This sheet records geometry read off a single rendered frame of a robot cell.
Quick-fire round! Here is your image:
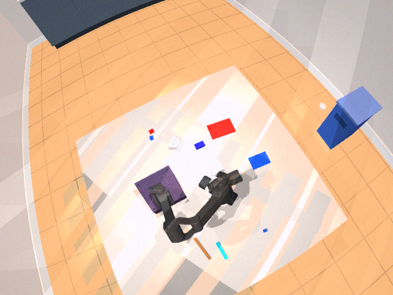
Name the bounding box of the blue flat block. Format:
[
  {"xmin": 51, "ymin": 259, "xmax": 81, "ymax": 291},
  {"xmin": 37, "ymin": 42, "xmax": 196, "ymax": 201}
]
[{"xmin": 194, "ymin": 141, "xmax": 205, "ymax": 150}]

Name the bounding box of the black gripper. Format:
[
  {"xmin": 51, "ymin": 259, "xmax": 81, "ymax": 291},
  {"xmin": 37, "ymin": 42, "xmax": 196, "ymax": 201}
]
[{"xmin": 198, "ymin": 176, "xmax": 238, "ymax": 205}]

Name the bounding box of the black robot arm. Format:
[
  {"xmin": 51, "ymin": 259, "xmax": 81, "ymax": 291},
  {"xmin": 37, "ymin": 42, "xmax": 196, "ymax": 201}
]
[{"xmin": 149, "ymin": 169, "xmax": 243, "ymax": 243}]

